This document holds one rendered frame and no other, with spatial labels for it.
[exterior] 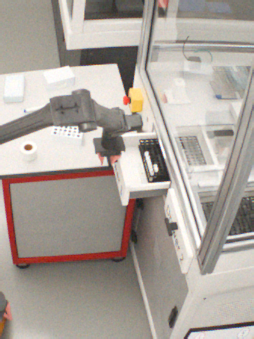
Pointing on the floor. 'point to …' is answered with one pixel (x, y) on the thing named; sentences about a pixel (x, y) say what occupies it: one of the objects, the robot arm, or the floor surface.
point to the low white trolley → (63, 181)
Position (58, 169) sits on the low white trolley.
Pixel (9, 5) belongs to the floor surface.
